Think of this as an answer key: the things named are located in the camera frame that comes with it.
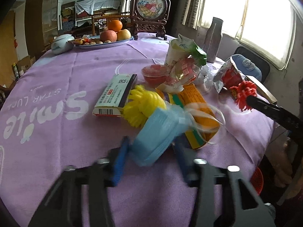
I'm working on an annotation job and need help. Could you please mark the brown glass cabinet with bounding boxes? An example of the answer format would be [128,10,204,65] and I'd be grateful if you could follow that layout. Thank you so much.
[24,0,59,59]

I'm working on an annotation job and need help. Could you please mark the steel water bottle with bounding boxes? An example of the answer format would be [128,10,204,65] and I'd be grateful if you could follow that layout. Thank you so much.
[202,17,223,63]

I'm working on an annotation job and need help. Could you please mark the white ceramic lidded jar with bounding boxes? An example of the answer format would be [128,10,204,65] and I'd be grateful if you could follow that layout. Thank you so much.
[51,34,74,55]

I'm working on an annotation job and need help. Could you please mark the blue chair cushion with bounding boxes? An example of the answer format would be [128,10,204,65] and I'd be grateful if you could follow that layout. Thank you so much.
[232,54,262,82]

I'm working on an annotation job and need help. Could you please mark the green white plastic bag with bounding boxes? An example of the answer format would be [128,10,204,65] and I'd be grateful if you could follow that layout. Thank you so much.
[162,34,207,94]

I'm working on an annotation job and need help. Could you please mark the yellow apple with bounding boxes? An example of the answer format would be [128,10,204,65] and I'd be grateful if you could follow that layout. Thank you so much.
[117,29,131,41]

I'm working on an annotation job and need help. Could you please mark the red apple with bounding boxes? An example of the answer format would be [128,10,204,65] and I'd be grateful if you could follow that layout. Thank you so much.
[100,30,117,42]

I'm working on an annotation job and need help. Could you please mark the tan notebook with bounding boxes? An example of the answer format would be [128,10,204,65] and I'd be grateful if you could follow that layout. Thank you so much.
[245,75,277,105]

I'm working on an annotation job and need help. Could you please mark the round embroidered table screen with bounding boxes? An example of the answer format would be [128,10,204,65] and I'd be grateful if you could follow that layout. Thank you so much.
[130,0,170,40]

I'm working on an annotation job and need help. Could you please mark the red mesh trash basket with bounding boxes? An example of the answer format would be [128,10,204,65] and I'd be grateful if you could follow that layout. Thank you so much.
[250,167,264,195]

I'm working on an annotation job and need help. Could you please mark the checkered window curtain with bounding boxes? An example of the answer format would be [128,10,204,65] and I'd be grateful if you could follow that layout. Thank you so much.
[181,0,205,29]

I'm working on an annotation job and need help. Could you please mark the red snack bag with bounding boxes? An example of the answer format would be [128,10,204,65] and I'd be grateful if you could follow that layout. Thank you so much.
[213,57,243,93]

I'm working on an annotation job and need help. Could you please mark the purple tablecloth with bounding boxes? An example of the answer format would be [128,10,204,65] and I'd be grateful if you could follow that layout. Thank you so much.
[0,31,276,227]

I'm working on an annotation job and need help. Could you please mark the orange fruit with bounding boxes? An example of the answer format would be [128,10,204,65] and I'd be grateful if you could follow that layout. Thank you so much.
[107,19,123,32]

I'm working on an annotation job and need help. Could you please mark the white medicine box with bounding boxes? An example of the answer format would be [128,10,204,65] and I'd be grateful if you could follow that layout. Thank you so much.
[92,74,138,117]

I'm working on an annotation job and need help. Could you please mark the black office chair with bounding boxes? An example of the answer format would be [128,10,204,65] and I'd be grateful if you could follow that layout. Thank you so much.
[234,47,270,84]

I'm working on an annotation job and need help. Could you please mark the blue fruit plate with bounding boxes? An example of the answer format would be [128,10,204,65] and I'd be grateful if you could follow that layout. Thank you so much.
[71,35,135,50]

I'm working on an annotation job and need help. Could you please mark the orange striped box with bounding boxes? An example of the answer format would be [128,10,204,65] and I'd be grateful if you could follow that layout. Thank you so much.
[156,84,226,150]

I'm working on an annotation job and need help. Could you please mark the clear cup red contents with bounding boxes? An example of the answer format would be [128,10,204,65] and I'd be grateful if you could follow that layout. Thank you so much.
[141,65,170,88]

